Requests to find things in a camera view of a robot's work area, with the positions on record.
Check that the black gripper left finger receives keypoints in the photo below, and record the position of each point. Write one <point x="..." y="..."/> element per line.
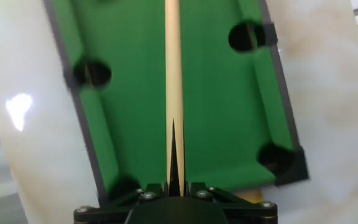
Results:
<point x="117" y="205"/>

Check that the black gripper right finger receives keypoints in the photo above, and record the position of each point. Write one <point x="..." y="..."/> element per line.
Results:
<point x="238" y="208"/>

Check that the wooden pool cue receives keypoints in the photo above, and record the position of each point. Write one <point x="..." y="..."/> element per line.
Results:
<point x="172" y="62"/>

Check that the mini green pool table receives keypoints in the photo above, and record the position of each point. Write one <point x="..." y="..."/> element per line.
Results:
<point x="222" y="109"/>

